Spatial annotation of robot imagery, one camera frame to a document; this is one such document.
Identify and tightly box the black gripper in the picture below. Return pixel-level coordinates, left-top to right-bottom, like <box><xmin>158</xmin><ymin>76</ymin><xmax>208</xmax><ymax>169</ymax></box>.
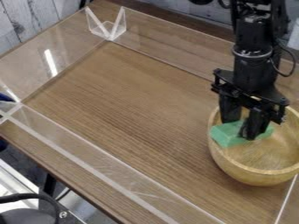
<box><xmin>212</xmin><ymin>45</ymin><xmax>290</xmax><ymax>141</ymax></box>

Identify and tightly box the green rectangular block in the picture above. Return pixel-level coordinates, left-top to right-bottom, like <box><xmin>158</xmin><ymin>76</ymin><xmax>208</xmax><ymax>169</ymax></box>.
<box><xmin>210</xmin><ymin>120</ymin><xmax>276</xmax><ymax>148</ymax></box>

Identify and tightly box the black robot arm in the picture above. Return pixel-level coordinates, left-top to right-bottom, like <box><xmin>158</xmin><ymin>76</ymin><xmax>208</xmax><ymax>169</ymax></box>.
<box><xmin>212</xmin><ymin>0</ymin><xmax>290</xmax><ymax>140</ymax></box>

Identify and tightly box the light wooden bowl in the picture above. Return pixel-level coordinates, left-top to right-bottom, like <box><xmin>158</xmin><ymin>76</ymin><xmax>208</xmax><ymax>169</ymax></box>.
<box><xmin>208</xmin><ymin>107</ymin><xmax>299</xmax><ymax>186</ymax></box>

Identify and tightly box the blue object at edge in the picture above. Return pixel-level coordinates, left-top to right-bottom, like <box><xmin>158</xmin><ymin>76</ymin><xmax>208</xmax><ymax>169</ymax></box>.
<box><xmin>0</xmin><ymin>93</ymin><xmax>15</xmax><ymax>102</ymax></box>

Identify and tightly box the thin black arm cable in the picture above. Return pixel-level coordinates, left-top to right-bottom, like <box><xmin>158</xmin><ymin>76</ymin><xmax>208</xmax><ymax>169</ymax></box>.
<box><xmin>269</xmin><ymin>40</ymin><xmax>298</xmax><ymax>79</ymax></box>

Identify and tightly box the clear acrylic tray wall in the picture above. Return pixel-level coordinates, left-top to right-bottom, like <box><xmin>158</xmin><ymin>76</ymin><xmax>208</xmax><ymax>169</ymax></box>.
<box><xmin>0</xmin><ymin>0</ymin><xmax>299</xmax><ymax>224</ymax></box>

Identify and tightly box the clear acrylic corner bracket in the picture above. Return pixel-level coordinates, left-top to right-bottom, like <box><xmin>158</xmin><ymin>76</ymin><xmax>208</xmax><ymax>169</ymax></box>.
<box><xmin>85</xmin><ymin>7</ymin><xmax>127</xmax><ymax>41</ymax></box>

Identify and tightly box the metal table bracket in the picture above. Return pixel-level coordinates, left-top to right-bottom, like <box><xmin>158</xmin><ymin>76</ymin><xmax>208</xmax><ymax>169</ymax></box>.
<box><xmin>39</xmin><ymin>188</ymin><xmax>87</xmax><ymax>224</ymax></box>

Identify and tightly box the black cable loop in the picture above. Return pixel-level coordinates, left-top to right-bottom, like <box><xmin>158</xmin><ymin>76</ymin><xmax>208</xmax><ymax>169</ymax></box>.
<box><xmin>0</xmin><ymin>192</ymin><xmax>63</xmax><ymax>224</ymax></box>

